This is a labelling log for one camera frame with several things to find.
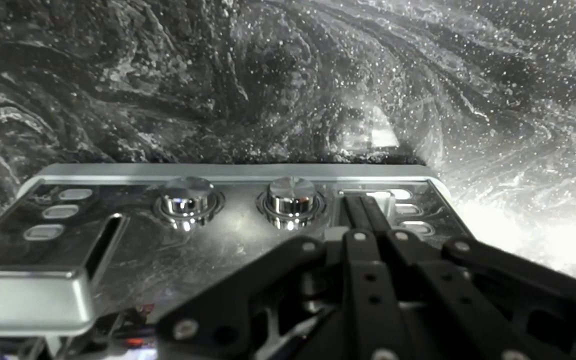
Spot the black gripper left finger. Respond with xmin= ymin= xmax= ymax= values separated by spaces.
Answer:
xmin=157 ymin=194 xmax=416 ymax=360

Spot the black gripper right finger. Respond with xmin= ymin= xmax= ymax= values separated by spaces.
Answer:
xmin=361 ymin=196 xmax=576 ymax=360

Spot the cream and chrome toaster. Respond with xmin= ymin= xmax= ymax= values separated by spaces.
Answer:
xmin=0 ymin=162 xmax=474 ymax=360

